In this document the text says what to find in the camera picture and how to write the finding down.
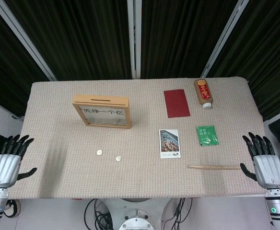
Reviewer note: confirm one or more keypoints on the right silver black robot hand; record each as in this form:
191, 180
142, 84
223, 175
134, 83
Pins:
269, 172

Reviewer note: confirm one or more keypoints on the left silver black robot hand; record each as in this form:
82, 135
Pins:
5, 170

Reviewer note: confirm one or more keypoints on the silver coin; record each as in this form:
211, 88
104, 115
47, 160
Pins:
118, 158
99, 152

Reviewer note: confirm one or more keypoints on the grey round robot base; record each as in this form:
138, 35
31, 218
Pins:
135, 218

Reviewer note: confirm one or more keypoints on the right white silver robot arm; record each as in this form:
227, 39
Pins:
277, 203

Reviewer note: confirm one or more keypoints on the wooden coin box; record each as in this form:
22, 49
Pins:
82, 99

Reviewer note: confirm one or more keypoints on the wooden drumstick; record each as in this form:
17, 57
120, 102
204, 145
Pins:
214, 167

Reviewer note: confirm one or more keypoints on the green tea sachet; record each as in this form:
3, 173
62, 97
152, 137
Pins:
207, 135

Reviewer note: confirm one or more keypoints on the brown bottle with red label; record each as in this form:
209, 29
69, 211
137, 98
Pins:
203, 94

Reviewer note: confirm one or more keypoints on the white bordered photo postcard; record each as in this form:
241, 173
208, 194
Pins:
169, 143

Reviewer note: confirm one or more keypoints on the black divider curtain panel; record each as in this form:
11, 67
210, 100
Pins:
1, 60
82, 36
269, 48
183, 36

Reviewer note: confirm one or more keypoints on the red paper envelope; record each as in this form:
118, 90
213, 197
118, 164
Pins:
177, 104

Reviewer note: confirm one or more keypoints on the beige woven tablecloth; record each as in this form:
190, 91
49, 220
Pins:
130, 172

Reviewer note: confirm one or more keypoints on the white divider frame post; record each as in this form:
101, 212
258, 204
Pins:
224, 36
22, 36
133, 36

